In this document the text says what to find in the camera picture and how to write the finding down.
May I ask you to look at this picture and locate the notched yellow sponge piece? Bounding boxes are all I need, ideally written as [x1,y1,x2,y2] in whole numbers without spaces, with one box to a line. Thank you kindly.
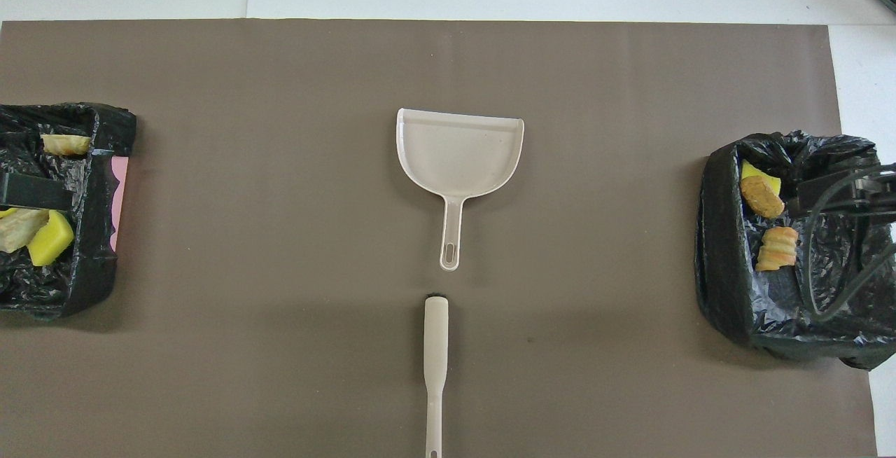
[27,209,76,268]

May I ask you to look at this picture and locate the small yellow sponge piece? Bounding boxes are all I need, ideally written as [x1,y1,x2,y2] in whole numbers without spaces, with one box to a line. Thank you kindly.
[741,160,782,196]

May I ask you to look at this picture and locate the pink bin with black bag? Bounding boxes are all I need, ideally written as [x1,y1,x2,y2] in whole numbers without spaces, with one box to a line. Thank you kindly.
[0,102,138,321]

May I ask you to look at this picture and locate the pale beige sponge chunk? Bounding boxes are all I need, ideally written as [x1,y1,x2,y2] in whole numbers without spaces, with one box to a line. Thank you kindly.
[40,134,92,158]

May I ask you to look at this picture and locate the brown table mat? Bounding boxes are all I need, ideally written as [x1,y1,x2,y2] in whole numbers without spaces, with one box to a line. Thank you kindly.
[0,19,879,458]

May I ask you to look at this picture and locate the beige plastic dustpan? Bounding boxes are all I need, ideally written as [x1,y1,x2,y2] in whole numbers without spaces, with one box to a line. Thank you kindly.
[395,108,525,272]

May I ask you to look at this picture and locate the round brown sponge chunk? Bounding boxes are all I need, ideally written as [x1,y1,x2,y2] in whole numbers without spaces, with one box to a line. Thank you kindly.
[741,176,785,219]

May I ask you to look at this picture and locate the beige brush black bristles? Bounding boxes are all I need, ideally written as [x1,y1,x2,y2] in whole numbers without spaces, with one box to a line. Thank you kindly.
[423,295,449,458]

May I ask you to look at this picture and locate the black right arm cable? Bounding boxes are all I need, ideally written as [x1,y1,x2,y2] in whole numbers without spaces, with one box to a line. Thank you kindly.
[801,169,896,320]

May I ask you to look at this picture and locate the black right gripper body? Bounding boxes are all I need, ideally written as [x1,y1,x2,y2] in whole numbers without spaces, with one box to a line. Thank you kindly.
[850,162,896,222]

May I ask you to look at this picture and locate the orange striped sponge piece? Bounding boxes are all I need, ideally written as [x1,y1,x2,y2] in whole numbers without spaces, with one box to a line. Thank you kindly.
[755,226,799,272]
[0,208,50,255]

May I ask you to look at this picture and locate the bin lined with black bag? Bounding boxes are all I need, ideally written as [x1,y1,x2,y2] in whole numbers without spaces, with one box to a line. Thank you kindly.
[694,130,896,370]

